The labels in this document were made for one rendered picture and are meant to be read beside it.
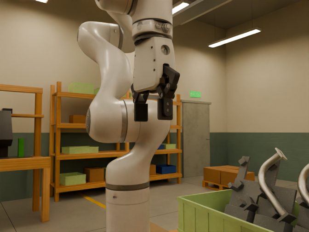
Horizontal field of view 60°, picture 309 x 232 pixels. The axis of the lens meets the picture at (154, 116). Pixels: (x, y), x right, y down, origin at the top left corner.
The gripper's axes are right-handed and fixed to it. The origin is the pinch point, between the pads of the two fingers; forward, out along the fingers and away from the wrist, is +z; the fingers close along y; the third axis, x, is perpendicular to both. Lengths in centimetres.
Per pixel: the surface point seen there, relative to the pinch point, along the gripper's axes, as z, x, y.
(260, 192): 29, -71, 27
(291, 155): 64, -639, 351
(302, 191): 26, -73, 11
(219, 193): 35, -76, 55
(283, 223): 38, -67, 15
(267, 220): 38, -67, 21
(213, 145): 46, -563, 551
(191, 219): 42, -49, 47
